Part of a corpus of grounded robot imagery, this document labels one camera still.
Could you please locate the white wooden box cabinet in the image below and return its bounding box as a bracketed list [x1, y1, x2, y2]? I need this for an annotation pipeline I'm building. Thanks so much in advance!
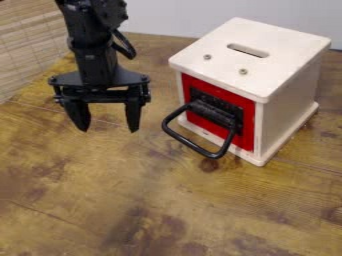
[169, 18, 332, 166]

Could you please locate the black metal drawer handle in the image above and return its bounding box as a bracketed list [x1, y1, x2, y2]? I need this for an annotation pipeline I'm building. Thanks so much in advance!
[162, 100, 241, 159]

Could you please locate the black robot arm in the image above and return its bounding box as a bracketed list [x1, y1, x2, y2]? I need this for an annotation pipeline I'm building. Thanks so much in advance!
[48, 0, 151, 132]

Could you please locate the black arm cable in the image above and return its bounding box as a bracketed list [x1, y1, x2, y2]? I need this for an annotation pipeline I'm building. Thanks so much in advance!
[110, 29, 138, 61]

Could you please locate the red wooden drawer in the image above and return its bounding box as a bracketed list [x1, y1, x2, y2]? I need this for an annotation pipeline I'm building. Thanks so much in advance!
[182, 74, 255, 151]

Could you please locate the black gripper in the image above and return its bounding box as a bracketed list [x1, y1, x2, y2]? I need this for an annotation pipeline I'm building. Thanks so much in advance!
[48, 44, 151, 132]

